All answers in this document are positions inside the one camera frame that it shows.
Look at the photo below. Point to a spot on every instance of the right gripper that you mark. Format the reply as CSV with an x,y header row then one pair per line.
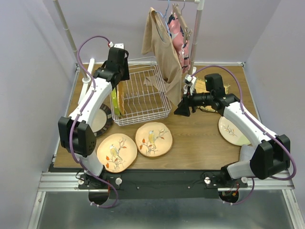
x,y
183,109

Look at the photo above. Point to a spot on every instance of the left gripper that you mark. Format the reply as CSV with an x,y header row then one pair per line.
x,y
126,76

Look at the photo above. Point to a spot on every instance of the orange woven bamboo tray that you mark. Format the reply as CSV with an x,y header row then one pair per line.
x,y
120,97

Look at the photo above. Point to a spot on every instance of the green polka dot plate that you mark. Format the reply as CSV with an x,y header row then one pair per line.
x,y
115,99

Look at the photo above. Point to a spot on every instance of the green yellow woven mat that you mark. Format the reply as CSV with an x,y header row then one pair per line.
x,y
201,88

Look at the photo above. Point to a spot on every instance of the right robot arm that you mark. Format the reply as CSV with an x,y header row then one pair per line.
x,y
270,151

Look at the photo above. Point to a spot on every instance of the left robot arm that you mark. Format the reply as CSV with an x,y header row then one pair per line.
x,y
76,134

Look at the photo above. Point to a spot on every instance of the white clothes rack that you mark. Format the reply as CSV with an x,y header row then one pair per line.
x,y
88,76

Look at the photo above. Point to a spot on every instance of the right bird pattern plate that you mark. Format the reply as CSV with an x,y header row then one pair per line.
x,y
153,139

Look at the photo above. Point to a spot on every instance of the bird pattern plate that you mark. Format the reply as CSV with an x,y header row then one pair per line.
x,y
117,152
153,139

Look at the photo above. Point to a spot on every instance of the beige t-shirt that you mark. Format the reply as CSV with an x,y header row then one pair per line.
x,y
157,40

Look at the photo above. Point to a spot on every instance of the white leaf pattern plate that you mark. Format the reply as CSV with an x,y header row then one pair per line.
x,y
231,133

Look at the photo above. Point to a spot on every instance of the black rimmed striped plate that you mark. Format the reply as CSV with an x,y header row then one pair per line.
x,y
102,120

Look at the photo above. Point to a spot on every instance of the pink patterned garment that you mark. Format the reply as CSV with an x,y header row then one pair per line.
x,y
181,47

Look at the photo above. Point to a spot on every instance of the grey folded cloth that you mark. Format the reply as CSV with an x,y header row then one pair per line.
x,y
246,154

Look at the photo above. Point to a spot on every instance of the wooden clip hanger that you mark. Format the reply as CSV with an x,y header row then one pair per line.
x,y
177,13

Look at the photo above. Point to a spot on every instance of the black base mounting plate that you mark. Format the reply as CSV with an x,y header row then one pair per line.
x,y
159,184

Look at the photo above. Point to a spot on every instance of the left bird pattern plate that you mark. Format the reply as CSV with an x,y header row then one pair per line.
x,y
117,152

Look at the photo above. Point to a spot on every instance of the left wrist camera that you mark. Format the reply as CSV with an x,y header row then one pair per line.
x,y
113,46

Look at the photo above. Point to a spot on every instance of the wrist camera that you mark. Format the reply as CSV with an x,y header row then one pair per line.
x,y
113,46
189,84

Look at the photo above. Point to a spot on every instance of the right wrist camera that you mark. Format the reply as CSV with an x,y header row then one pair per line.
x,y
189,84

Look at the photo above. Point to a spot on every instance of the white wire dish rack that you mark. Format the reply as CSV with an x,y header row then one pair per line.
x,y
143,94

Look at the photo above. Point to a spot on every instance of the blue wire hanger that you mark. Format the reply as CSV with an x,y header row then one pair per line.
x,y
164,16

